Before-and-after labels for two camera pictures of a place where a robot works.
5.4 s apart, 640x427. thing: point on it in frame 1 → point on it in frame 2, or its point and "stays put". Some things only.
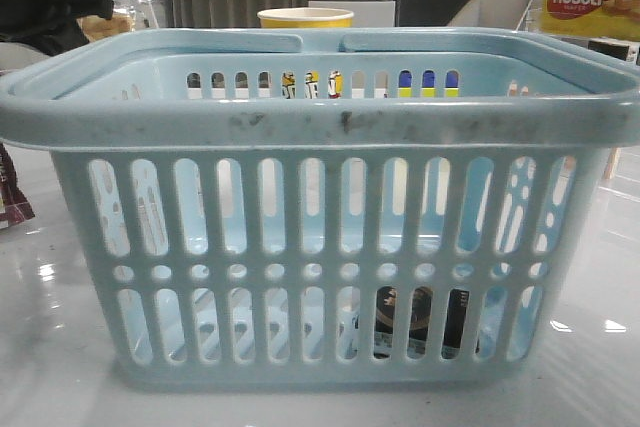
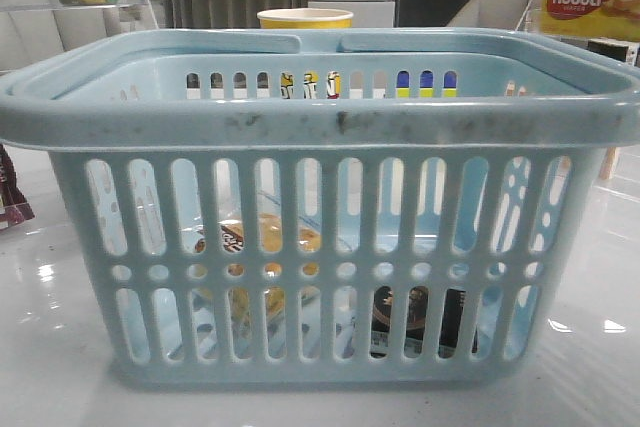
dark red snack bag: x=14 y=205 stays put
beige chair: x=517 y=7 stays put
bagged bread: x=97 y=27 → x=269 y=239
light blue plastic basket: x=399 y=210 stays put
